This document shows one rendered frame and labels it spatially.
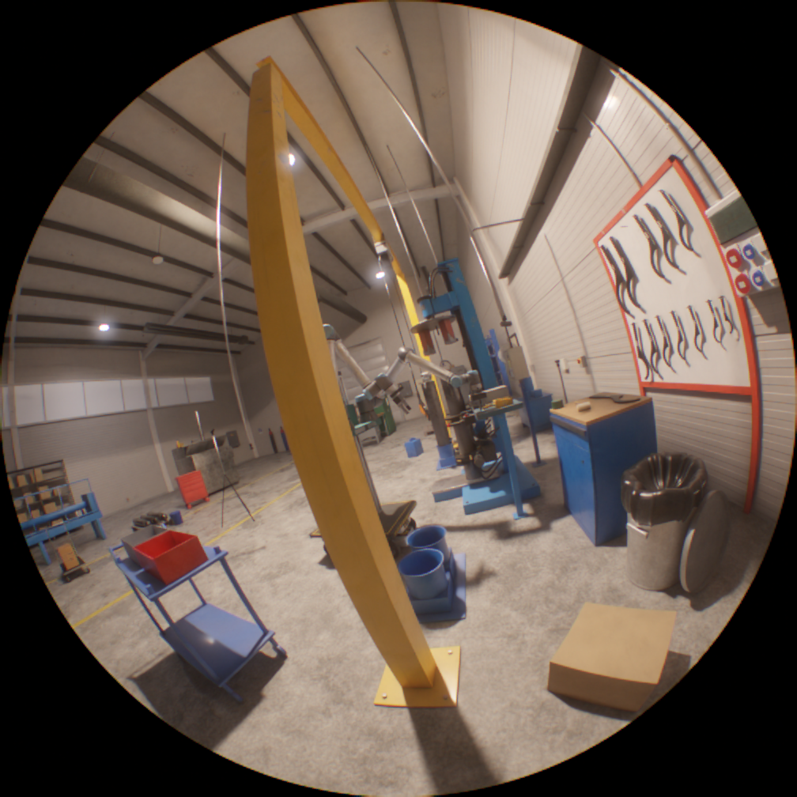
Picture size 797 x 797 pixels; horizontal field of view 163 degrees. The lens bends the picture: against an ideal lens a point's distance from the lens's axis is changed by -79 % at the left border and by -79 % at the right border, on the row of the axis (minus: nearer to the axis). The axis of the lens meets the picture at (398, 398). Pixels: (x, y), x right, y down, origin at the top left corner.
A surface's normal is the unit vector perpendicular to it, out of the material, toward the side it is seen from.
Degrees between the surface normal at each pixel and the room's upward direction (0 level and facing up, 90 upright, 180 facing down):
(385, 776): 0
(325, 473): 90
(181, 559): 90
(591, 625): 0
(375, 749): 0
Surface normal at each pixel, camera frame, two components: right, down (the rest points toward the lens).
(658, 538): -0.76, 0.28
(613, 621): -0.27, -0.96
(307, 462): -0.20, 0.07
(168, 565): 0.92, -0.26
